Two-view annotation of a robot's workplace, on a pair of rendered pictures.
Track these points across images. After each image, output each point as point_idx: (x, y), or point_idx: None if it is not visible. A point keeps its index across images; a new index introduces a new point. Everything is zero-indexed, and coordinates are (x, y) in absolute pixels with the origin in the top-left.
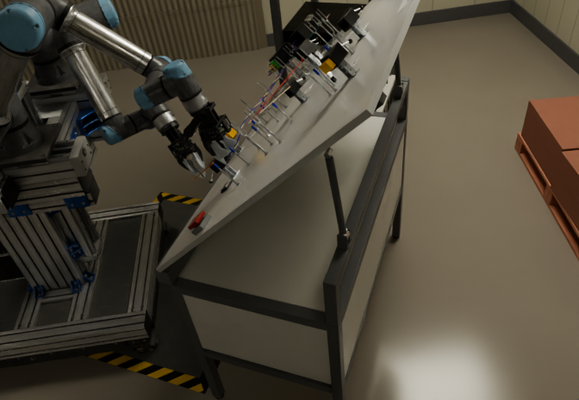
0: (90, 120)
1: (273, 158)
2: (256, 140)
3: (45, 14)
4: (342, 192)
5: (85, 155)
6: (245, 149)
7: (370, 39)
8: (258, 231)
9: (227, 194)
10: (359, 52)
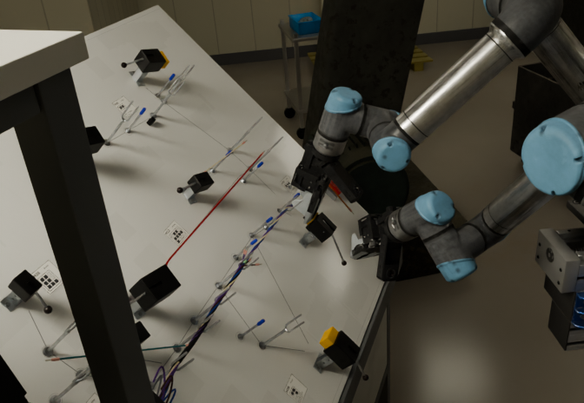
0: None
1: (239, 131)
2: (280, 306)
3: None
4: None
5: (547, 257)
6: (302, 325)
7: (82, 115)
8: None
9: None
10: (104, 117)
